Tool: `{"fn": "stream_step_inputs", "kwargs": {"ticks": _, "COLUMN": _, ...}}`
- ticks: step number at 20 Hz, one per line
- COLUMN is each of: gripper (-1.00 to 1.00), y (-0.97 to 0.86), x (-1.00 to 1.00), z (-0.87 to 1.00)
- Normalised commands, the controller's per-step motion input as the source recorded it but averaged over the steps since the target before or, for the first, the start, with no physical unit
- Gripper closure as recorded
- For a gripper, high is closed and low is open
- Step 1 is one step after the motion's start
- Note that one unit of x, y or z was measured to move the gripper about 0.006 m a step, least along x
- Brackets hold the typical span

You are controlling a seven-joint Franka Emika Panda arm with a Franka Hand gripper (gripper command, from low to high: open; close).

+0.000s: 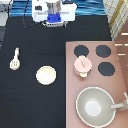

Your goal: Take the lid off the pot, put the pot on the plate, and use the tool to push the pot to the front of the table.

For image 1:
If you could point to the pink pot lid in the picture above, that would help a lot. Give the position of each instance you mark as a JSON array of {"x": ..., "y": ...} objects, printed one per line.
[{"x": 82, "y": 64}]

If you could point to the black table mat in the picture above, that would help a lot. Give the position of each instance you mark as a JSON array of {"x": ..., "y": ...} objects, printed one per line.
[{"x": 24, "y": 102}]

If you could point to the black burner back left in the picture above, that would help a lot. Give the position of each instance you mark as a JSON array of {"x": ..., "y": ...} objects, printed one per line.
[{"x": 81, "y": 50}]

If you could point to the cream round plate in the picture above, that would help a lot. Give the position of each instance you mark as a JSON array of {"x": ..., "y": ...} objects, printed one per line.
[{"x": 46, "y": 75}]

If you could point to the black burner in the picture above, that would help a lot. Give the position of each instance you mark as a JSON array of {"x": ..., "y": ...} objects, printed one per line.
[
  {"x": 81, "y": 50},
  {"x": 106, "y": 69},
  {"x": 103, "y": 51}
]

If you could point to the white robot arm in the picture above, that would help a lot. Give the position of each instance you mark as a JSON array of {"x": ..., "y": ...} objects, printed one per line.
[{"x": 53, "y": 13}]

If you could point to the large grey frying pan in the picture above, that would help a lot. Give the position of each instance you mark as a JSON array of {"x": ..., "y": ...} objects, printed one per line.
[{"x": 96, "y": 107}]

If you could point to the pink toy pot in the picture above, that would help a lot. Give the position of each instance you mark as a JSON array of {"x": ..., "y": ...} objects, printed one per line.
[{"x": 81, "y": 74}]

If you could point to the cream slotted spatula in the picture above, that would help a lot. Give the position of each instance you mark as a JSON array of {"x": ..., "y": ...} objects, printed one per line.
[{"x": 15, "y": 63}]

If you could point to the blue and white gripper body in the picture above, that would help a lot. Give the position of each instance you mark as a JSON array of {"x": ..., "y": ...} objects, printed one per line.
[{"x": 54, "y": 20}]

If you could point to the pink toy stove top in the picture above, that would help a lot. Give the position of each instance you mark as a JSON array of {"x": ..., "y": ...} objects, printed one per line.
[{"x": 114, "y": 84}]

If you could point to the black burner back right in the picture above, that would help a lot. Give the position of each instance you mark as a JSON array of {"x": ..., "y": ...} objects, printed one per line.
[{"x": 103, "y": 51}]

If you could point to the black burner front right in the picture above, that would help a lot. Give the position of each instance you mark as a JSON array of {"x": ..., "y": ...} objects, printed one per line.
[{"x": 106, "y": 69}]

